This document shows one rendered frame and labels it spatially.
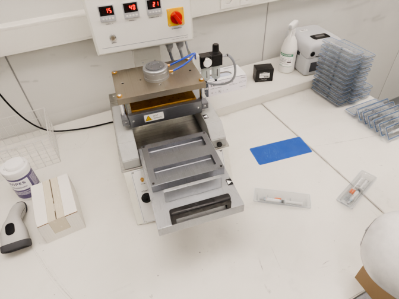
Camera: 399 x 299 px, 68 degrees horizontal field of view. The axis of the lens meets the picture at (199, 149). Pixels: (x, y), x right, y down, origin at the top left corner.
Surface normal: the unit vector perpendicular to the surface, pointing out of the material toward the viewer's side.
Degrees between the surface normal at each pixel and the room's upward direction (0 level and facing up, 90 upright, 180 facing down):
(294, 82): 0
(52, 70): 90
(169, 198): 90
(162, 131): 0
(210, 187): 90
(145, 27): 90
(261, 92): 0
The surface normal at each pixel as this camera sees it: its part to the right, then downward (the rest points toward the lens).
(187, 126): -0.04, -0.73
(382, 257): -0.88, -0.07
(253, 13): 0.42, 0.61
